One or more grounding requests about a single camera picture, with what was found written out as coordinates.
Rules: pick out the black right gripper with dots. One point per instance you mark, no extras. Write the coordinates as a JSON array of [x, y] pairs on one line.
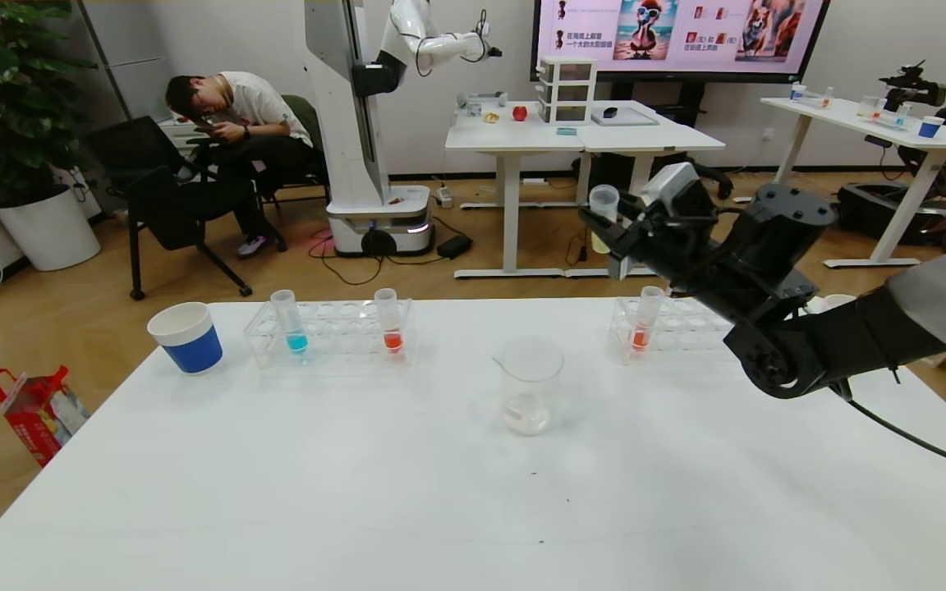
[[626, 249]]

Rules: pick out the yellow pigment test tube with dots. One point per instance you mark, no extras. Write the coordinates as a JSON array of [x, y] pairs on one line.
[[603, 201]]

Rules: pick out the red pigment test tube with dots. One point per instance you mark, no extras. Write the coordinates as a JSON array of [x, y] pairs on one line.
[[640, 336], [392, 338]]

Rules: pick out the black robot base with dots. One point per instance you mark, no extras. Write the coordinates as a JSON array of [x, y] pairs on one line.
[[884, 215]]

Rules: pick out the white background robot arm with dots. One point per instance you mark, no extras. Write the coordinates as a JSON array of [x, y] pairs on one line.
[[440, 48]]

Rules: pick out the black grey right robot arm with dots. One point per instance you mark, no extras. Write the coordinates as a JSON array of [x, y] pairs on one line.
[[785, 246]]

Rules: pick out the black background robot arm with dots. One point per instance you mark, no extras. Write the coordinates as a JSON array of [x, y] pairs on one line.
[[912, 89]]

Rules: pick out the clear acrylic test tube rack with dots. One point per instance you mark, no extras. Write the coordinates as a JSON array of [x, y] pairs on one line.
[[342, 327], [682, 327]]

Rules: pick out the clear glass beaker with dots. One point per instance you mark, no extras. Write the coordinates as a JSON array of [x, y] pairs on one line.
[[527, 414]]

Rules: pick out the blue pigment test tube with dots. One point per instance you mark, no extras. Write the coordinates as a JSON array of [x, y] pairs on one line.
[[296, 340]]

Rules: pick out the white standing desk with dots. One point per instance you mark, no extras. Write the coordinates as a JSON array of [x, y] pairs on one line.
[[645, 139], [510, 137]]

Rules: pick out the grey flat tray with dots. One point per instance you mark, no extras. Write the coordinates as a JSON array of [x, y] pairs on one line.
[[633, 118]]

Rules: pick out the clear drawer organiser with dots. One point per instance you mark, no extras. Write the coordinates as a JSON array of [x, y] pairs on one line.
[[567, 92]]

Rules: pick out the black screen stand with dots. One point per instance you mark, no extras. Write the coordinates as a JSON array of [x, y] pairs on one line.
[[691, 94]]

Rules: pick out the black power adapter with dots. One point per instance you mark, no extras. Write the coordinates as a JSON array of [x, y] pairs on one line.
[[455, 246]]

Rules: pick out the white power strip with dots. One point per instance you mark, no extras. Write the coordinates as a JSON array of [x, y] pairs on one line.
[[444, 197]]

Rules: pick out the clear grey desk box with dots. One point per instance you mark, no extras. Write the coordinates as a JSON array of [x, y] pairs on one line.
[[481, 101]]

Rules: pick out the large display screen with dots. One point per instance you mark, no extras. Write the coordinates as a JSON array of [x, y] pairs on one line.
[[678, 33]]

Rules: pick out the blue white paper cup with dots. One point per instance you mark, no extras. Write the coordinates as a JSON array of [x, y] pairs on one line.
[[192, 349], [838, 300]]

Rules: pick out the long white desk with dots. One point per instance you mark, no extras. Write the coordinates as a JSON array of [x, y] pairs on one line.
[[851, 116]]

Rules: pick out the white wheeled robot body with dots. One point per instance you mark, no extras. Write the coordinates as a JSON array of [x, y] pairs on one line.
[[350, 123]]

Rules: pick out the small blue cup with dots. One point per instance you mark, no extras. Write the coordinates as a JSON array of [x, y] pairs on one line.
[[930, 128]]

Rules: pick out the olive green chair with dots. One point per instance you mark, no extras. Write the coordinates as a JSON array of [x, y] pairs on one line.
[[306, 116]]

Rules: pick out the seated person in white shirt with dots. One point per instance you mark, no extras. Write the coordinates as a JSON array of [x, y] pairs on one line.
[[259, 103]]

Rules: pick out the black office chair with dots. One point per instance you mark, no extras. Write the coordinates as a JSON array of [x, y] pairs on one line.
[[167, 203]]

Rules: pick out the grey cabinet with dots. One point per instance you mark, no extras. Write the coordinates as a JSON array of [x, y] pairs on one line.
[[124, 48]]

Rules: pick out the white planter pot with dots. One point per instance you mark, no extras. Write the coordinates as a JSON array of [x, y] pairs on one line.
[[48, 231]]

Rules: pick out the red shopping bag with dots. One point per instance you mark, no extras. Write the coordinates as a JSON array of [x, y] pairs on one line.
[[36, 420]]

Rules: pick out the green leafy plant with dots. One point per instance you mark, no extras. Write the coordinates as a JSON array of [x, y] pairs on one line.
[[5, 94]]

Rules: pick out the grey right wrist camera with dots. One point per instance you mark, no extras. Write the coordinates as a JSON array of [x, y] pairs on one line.
[[670, 185]]

